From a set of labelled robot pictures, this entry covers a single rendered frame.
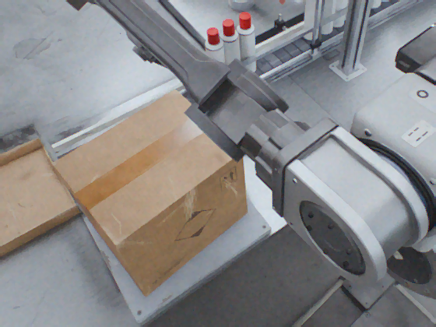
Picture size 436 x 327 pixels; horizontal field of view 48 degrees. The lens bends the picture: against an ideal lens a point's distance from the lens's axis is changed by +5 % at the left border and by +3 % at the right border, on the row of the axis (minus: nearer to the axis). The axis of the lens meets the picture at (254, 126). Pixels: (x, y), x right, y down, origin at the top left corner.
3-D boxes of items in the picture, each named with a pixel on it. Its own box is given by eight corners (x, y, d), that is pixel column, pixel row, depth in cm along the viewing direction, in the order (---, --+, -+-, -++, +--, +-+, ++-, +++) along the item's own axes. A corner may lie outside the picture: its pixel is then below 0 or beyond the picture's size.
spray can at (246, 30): (250, 61, 147) (247, 7, 131) (259, 70, 145) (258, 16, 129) (236, 68, 146) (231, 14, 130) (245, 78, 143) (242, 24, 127)
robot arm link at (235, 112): (244, 152, 55) (276, 118, 56) (193, 103, 60) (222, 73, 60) (268, 173, 63) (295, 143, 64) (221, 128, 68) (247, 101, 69)
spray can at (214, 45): (221, 75, 144) (214, 21, 128) (231, 84, 141) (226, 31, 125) (207, 83, 142) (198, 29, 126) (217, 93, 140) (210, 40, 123)
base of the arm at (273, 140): (280, 219, 58) (282, 166, 48) (238, 177, 61) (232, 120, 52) (329, 180, 61) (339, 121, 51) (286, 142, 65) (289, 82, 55)
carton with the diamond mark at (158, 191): (191, 154, 130) (175, 88, 108) (248, 212, 118) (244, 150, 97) (91, 224, 118) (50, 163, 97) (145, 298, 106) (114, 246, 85)
